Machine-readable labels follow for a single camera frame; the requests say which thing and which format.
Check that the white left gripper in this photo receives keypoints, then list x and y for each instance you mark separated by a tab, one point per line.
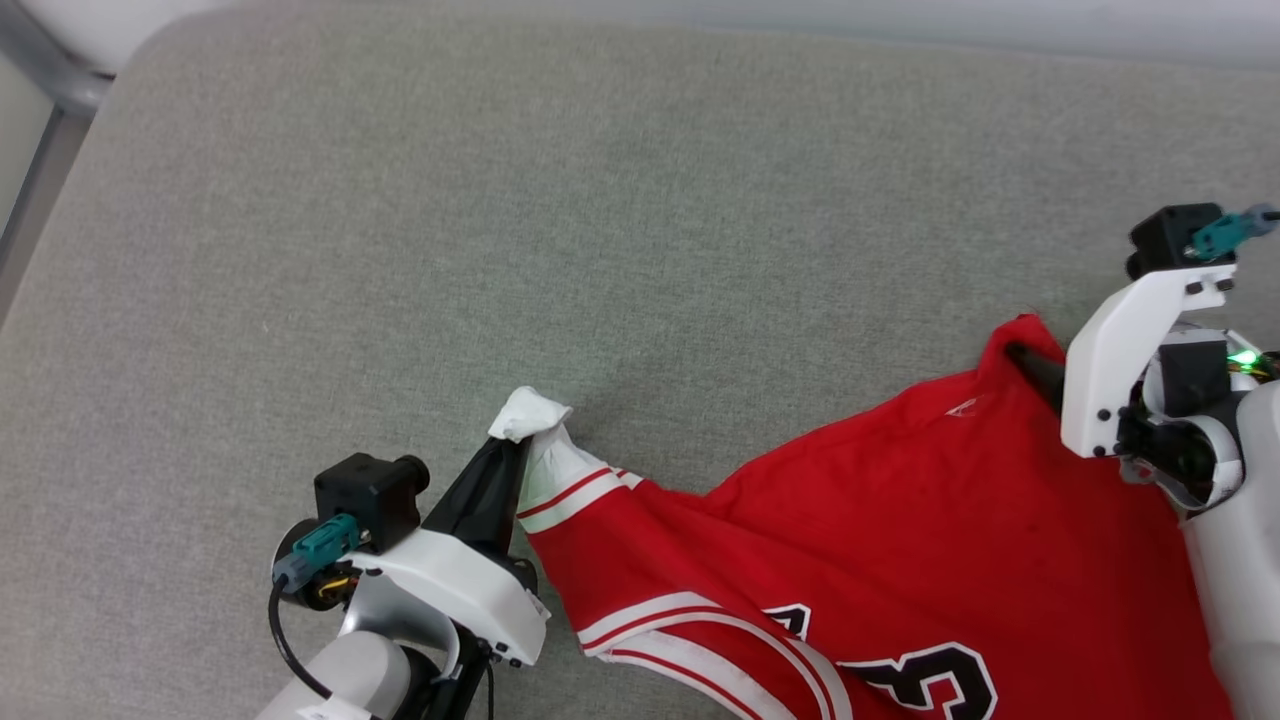
460	580

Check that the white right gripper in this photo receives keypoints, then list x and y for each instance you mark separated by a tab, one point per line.
1110	370

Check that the red basketball jersey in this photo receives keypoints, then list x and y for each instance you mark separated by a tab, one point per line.
900	540

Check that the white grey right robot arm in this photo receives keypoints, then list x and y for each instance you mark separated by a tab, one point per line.
1250	560

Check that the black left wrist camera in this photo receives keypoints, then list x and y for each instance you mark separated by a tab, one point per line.
370	495

